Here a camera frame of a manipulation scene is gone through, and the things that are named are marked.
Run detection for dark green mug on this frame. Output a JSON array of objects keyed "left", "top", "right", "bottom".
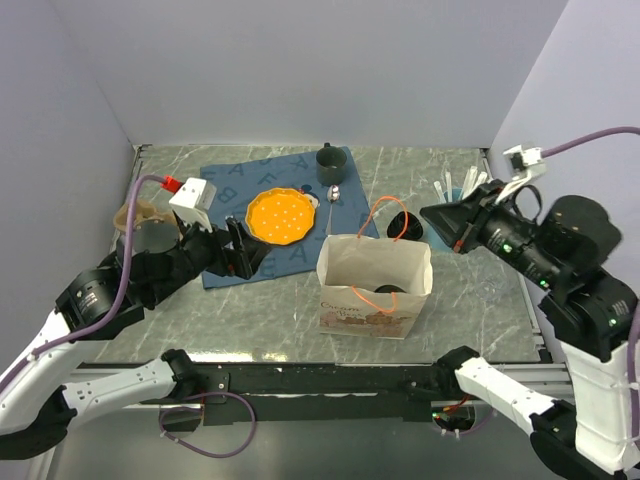
[{"left": 315, "top": 142, "right": 347, "bottom": 186}]

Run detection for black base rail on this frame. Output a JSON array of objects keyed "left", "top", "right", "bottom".
[{"left": 137, "top": 360, "right": 496, "bottom": 427}]

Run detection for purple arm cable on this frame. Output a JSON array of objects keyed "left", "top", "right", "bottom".
[
  {"left": 0, "top": 174, "right": 181, "bottom": 396},
  {"left": 542, "top": 126, "right": 640, "bottom": 401}
]

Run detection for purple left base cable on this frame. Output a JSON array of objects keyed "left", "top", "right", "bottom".
[{"left": 158, "top": 390, "right": 258, "bottom": 459}]

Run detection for white wrapped straw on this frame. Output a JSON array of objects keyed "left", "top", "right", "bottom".
[
  {"left": 460, "top": 166, "right": 488, "bottom": 199},
  {"left": 433, "top": 181, "right": 447, "bottom": 204}
]

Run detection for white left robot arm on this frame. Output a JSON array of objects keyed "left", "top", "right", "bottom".
[{"left": 1, "top": 176, "right": 270, "bottom": 461}]

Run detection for cream paper gift bag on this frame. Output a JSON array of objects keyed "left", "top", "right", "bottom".
[{"left": 315, "top": 195, "right": 434, "bottom": 341}]

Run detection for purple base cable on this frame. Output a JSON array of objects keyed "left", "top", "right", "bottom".
[
  {"left": 158, "top": 390, "right": 258, "bottom": 459},
  {"left": 439, "top": 399, "right": 499, "bottom": 441}
]

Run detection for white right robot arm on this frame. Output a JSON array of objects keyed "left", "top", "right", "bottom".
[{"left": 421, "top": 146, "right": 639, "bottom": 479}]

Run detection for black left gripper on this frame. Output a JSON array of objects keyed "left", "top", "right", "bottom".
[{"left": 147, "top": 210, "right": 272, "bottom": 305}]

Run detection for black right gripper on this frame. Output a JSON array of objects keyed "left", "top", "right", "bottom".
[{"left": 414, "top": 174, "right": 559, "bottom": 284}]

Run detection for clear plastic dome lid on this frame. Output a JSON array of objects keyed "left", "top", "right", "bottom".
[{"left": 476, "top": 277, "right": 510, "bottom": 303}]

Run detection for orange dotted plate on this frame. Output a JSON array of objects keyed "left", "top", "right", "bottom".
[{"left": 245, "top": 188, "right": 316, "bottom": 246}]

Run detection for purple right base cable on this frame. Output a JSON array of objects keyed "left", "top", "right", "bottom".
[{"left": 439, "top": 399, "right": 499, "bottom": 441}]

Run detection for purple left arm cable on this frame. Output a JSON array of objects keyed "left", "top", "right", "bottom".
[{"left": 0, "top": 174, "right": 181, "bottom": 396}]

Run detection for light blue straw cup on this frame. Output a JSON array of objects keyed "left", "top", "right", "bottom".
[{"left": 426, "top": 188, "right": 463, "bottom": 253}]

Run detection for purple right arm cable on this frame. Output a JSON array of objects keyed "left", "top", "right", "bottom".
[{"left": 542, "top": 126, "right": 640, "bottom": 401}]

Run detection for bear figure coaster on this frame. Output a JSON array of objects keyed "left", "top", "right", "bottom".
[{"left": 300, "top": 184, "right": 320, "bottom": 209}]

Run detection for silver spoon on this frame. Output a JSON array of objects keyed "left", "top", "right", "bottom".
[{"left": 326, "top": 185, "right": 341, "bottom": 236}]

